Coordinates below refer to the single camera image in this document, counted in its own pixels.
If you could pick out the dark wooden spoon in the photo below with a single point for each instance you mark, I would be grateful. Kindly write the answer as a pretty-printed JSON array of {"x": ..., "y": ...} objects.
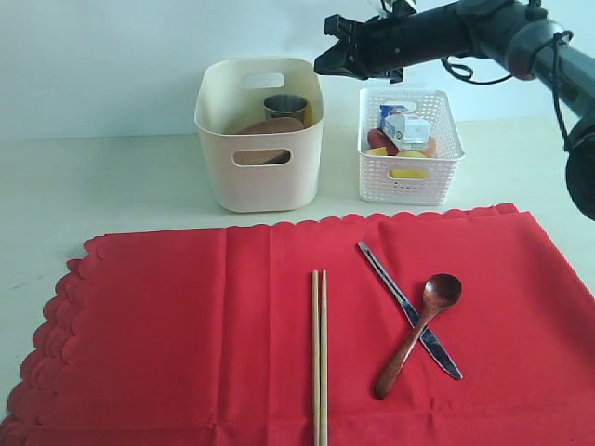
[{"x": 440, "y": 293}]

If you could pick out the stainless steel cup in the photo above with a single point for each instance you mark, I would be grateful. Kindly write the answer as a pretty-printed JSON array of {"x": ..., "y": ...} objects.
[{"x": 285, "y": 106}]

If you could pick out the brown egg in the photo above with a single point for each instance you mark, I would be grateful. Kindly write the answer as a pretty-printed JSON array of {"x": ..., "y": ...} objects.
[{"x": 431, "y": 148}]

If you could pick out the white perforated plastic basket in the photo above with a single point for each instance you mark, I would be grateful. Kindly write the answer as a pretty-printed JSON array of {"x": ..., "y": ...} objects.
[{"x": 375, "y": 183}]

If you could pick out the red sausage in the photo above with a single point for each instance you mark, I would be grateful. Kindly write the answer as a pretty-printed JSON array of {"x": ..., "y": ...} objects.
[{"x": 376, "y": 139}]

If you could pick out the red scalloped table cloth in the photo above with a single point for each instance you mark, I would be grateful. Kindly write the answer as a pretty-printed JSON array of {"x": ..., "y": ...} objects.
[{"x": 203, "y": 337}]

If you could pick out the yellow lemon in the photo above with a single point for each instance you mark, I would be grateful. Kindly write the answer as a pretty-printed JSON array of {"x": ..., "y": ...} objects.
[{"x": 413, "y": 167}]

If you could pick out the yellow cheese wedge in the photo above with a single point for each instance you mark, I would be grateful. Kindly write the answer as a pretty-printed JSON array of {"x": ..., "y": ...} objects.
[{"x": 379, "y": 151}]

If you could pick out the steel table knife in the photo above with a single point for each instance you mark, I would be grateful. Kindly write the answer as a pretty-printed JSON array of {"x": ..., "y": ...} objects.
[{"x": 428, "y": 339}]

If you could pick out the wooden chopstick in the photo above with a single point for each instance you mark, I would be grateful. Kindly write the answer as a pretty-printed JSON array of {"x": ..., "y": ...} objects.
[
  {"x": 324, "y": 366},
  {"x": 316, "y": 398}
]

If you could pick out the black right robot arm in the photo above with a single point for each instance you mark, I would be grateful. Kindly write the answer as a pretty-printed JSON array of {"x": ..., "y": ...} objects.
[{"x": 520, "y": 37}]

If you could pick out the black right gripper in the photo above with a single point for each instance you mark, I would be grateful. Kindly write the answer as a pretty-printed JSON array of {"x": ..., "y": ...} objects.
[{"x": 363, "y": 50}]

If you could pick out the cream plastic bin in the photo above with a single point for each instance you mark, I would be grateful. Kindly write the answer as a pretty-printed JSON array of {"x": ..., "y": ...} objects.
[{"x": 259, "y": 172}]

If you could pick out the brown wooden plate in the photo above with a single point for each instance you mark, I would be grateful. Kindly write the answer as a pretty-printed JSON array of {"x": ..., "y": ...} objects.
[{"x": 274, "y": 126}]

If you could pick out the blue white milk carton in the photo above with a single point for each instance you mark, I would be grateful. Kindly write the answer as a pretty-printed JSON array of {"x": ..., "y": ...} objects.
[{"x": 404, "y": 128}]

